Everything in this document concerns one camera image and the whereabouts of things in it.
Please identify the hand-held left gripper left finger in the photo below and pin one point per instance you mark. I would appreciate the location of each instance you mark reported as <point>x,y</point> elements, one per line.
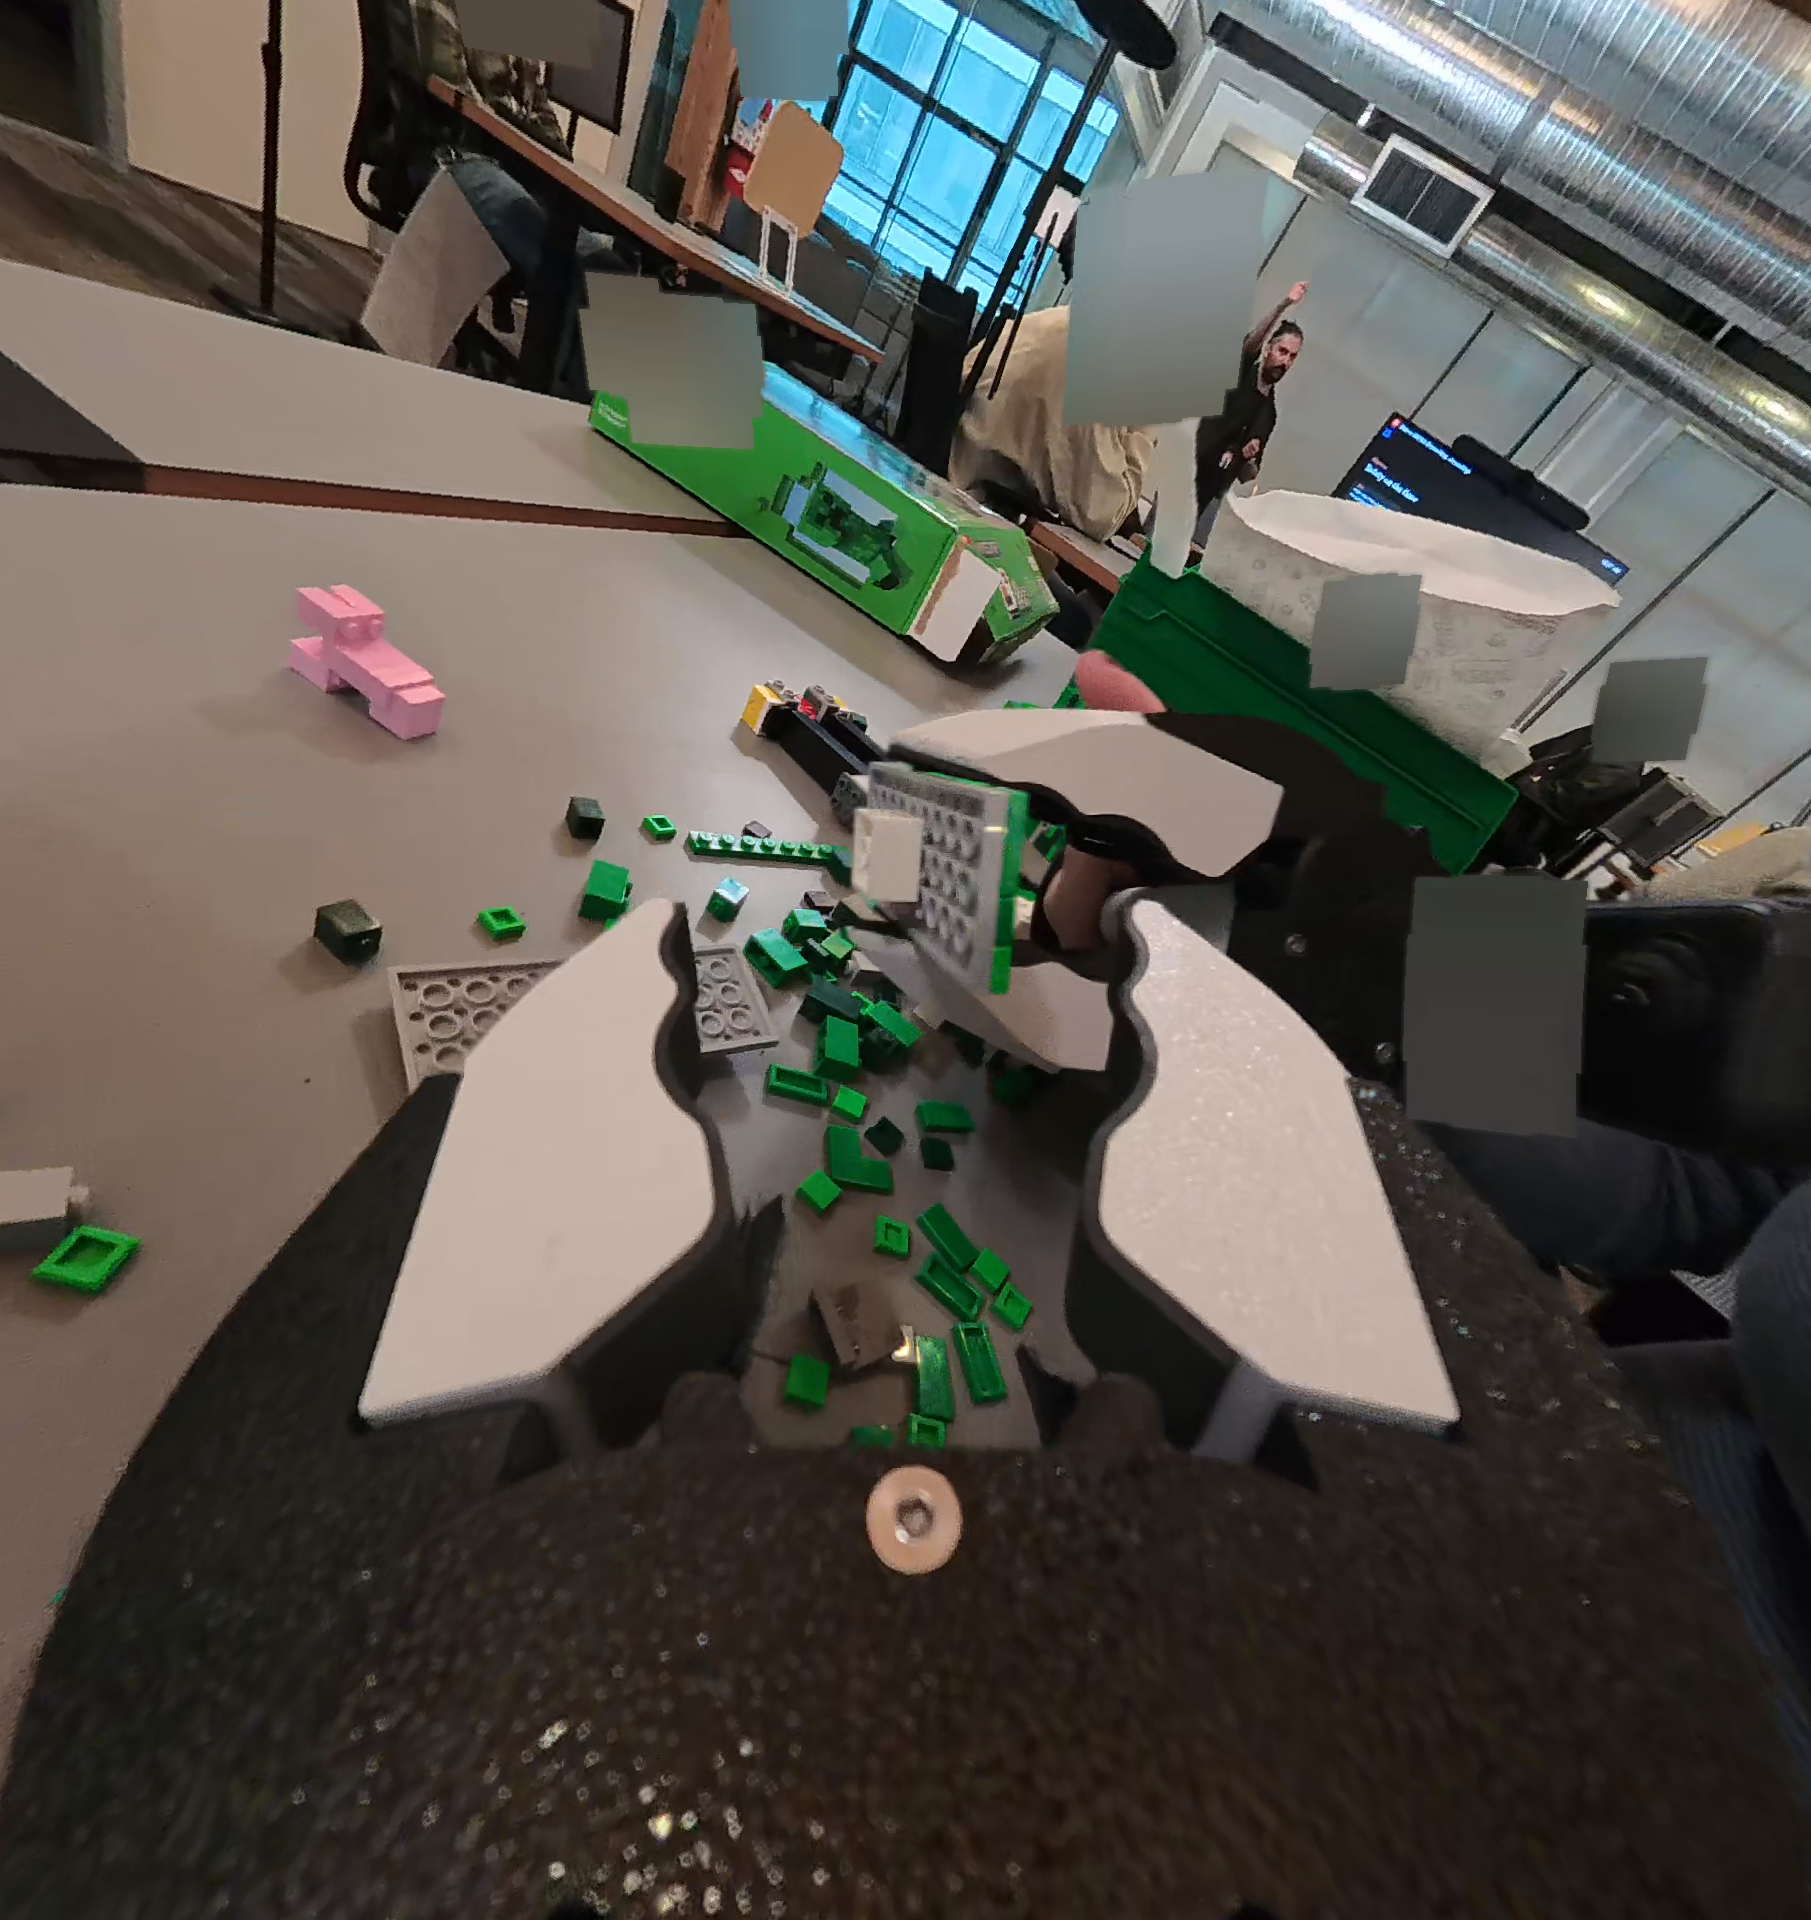
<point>560,1169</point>

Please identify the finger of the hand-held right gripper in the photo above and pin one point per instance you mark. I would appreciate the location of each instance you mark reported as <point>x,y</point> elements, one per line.
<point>1063,1027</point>
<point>1145,765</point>

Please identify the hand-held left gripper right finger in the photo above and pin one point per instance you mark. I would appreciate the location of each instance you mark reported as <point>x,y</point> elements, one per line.
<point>1264,1186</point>

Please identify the grey brick plate green tiles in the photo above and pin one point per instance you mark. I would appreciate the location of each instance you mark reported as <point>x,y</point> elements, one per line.
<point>943,885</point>

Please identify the person's right forearm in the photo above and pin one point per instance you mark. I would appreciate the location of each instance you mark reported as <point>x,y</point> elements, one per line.
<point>1805,1427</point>

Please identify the grey desk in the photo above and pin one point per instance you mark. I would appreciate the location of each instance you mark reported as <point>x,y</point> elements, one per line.
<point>170,900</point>

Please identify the wooden desk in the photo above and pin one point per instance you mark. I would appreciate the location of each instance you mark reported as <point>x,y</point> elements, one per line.
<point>665,227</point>

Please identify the black desk mat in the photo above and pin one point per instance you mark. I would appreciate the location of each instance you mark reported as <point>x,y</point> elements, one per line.
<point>20,397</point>

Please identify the person's right hand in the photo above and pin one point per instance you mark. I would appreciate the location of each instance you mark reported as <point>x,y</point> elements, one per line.
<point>1077,908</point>

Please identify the green brick build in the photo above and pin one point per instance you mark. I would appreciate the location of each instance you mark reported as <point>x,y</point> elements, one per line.
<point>1251,674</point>

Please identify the plain grey brick plate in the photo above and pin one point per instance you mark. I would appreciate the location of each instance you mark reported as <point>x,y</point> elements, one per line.
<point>456,1027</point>

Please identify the pile of loose green bricks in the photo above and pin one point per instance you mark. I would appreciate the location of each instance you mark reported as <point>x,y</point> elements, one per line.
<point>846,1155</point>

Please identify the dark green cube brick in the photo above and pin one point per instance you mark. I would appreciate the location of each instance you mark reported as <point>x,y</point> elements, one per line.
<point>347,930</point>

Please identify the black brick assembly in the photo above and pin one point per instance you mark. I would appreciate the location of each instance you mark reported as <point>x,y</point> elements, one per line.
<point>807,736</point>

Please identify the long green brick plate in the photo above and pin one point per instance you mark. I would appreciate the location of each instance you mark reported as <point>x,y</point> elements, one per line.
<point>762,850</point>

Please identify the white paper bag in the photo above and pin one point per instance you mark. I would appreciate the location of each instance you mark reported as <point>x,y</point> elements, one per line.
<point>1491,661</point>

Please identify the green brick set box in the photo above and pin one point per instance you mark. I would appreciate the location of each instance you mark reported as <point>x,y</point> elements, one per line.
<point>846,524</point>

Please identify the dark monitor screen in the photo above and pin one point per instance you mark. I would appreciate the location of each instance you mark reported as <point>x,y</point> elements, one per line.
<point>1444,481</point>

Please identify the pink brick pig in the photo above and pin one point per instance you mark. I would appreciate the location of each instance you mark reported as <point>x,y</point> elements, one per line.
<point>365,668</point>

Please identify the light grey brick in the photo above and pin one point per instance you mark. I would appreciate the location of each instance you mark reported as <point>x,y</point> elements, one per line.
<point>13,1206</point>

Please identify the large glass window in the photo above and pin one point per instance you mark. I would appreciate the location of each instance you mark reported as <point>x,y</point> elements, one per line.
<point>934,166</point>

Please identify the white air vent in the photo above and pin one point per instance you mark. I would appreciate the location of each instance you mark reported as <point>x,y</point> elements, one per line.
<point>1424,188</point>

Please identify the tan board stand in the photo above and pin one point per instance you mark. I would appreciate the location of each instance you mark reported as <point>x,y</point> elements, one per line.
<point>793,157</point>

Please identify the black floor lamp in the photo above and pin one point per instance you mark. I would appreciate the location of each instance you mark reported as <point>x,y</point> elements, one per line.
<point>1130,30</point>

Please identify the black floor stand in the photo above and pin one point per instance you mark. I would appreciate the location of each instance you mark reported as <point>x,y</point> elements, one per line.
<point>268,151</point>

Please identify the silver air duct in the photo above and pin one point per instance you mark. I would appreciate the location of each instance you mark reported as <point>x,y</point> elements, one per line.
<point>1745,421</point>
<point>1595,106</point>

